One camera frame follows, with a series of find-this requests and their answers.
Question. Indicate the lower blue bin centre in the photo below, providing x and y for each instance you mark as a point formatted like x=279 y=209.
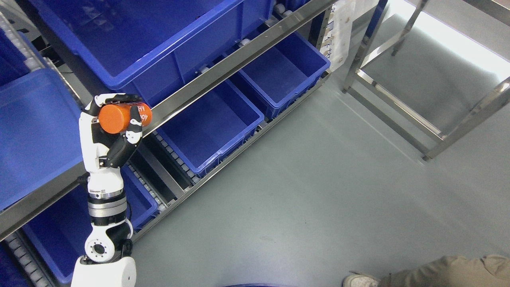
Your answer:
x=211 y=128

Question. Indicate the steel table frame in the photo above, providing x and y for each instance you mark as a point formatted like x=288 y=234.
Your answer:
x=437 y=73

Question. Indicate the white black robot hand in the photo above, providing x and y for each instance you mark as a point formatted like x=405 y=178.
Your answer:
x=103 y=154

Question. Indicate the white roller track left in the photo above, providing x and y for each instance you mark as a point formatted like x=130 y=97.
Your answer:
x=19 y=47

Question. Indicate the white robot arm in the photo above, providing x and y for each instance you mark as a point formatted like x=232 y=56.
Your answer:
x=107 y=260

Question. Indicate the lower blue bin centre-left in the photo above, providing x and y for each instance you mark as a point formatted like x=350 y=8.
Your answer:
x=59 y=232

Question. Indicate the shallow blue tray bin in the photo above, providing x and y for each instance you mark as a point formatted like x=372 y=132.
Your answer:
x=39 y=136

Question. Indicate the person leg khaki trousers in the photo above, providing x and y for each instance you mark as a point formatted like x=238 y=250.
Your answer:
x=453 y=271

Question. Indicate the white shoe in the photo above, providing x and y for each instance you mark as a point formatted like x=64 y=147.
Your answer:
x=360 y=280

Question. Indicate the white paper label sign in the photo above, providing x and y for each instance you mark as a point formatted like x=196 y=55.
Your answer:
x=336 y=41

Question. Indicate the steel shelf rail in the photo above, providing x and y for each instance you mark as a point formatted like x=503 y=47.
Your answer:
x=34 y=203

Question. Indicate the orange cylindrical capacitor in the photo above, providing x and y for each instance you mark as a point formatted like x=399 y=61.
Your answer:
x=114 y=118

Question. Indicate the lower blue bin right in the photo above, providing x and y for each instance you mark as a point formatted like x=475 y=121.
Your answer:
x=285 y=72

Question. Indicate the large blue bin right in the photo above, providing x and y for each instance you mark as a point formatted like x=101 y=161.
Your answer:
x=151 y=48

